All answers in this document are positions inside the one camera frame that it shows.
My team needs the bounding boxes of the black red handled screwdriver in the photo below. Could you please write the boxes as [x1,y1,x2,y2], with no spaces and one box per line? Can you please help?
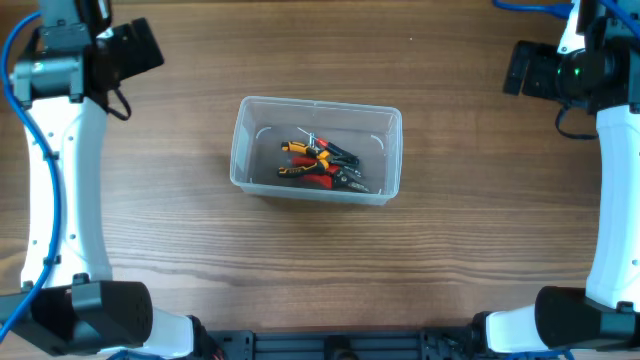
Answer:
[299,128,360,165]

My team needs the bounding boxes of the orange black long-nose pliers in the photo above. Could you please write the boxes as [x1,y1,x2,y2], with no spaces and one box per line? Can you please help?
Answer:
[277,141,360,178]

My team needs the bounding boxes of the red handled cutters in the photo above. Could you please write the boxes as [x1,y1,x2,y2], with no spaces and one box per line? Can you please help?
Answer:
[277,156,370,193]

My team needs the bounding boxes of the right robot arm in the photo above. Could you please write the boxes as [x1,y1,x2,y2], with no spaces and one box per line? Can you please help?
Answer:
[469,0,639,359]

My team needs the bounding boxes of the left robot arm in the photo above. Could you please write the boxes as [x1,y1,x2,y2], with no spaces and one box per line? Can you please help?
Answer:
[1,0,197,359]

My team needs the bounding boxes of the clear plastic container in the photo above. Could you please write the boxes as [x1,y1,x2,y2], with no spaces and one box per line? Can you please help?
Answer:
[230,96,403,205]

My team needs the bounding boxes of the left blue cable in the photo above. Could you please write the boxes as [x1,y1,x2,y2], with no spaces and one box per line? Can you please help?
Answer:
[0,10,64,346]

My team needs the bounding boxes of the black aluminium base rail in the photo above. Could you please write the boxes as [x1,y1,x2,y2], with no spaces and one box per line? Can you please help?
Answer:
[209,326,573,360]

